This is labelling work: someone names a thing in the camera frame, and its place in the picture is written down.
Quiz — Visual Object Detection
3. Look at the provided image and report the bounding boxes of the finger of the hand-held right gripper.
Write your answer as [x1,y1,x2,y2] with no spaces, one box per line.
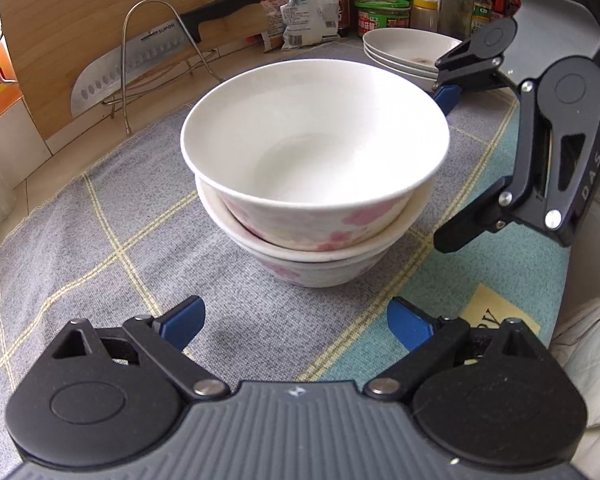
[432,35,501,116]
[432,80,576,256]

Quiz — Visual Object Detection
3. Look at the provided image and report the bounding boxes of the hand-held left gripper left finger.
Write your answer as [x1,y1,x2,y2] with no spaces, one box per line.
[52,296,230,403]

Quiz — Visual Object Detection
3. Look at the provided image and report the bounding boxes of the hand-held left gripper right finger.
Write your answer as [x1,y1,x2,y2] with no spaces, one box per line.
[364,297,543,403]

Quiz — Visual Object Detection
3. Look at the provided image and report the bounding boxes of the white floral bowl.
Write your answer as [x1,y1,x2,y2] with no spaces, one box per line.
[195,175,433,261]
[181,57,451,252]
[200,195,431,289]

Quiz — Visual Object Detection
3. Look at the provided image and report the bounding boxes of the yellow-lidded spice jar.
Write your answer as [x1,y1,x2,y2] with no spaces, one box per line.
[411,0,440,35]

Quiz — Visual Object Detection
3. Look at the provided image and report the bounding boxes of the clear glass bottle red cap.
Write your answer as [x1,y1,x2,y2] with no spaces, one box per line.
[440,0,475,42]

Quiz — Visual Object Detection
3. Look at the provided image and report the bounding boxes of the green-lidded sauce jar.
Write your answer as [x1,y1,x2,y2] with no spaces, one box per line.
[355,0,412,38]

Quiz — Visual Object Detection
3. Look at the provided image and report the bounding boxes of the grey checked cloth mat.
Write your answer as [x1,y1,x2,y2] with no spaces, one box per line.
[0,40,571,396]

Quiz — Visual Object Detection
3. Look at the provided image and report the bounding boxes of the dark soy sauce bottle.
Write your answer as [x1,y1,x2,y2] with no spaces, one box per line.
[337,0,363,37]

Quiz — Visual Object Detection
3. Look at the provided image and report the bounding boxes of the white plastic bag blue print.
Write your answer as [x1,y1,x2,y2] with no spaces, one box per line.
[280,0,345,52]

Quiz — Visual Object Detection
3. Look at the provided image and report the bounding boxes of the white cloth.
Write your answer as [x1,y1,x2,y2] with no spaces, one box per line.
[550,300,600,411]

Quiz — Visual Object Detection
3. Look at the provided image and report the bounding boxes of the white orange plastic bag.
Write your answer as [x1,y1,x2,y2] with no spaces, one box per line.
[260,0,306,53]

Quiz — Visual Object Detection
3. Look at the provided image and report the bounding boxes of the bamboo cutting board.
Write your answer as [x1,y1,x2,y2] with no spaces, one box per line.
[0,0,271,147]

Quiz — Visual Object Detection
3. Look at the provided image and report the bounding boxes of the metal wire rack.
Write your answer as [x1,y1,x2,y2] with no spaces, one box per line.
[102,0,226,136]

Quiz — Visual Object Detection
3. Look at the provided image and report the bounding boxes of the black-handled kitchen knife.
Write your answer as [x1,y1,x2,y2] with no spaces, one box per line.
[70,0,263,118]

